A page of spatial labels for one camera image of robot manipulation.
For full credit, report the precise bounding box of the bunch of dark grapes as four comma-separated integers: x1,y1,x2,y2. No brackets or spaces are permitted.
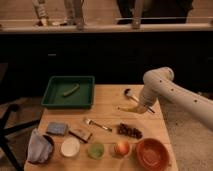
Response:
117,123,142,139

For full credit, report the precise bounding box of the yellow banana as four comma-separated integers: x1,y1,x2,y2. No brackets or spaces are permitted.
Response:
117,106,137,113

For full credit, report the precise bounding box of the grey crumpled cloth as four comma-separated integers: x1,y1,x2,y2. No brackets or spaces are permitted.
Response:
27,129,53,163

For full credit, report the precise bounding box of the blue grey sponge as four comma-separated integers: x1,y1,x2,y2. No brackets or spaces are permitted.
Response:
46,122,67,136

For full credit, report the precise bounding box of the silver fork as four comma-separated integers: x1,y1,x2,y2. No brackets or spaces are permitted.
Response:
83,118,112,132

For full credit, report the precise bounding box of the dark bowl under cloth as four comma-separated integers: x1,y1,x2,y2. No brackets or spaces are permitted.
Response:
43,135,55,160

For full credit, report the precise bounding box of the green cucumber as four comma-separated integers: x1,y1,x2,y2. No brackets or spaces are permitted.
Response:
62,84,80,97

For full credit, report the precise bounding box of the orange red bowl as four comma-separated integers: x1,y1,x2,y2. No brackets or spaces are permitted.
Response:
135,138,170,171

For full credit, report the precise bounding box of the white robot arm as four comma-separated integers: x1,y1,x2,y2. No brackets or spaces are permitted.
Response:
138,67,213,131

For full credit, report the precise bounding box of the black office chair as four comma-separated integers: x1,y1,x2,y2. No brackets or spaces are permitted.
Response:
0,63,39,171

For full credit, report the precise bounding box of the red yellow apple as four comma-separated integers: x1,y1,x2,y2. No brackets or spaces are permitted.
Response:
114,141,130,156

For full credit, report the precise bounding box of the white round plate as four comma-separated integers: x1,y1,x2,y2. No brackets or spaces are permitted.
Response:
61,137,80,157

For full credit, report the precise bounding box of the green plastic tray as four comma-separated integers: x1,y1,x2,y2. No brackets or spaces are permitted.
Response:
41,76,95,109

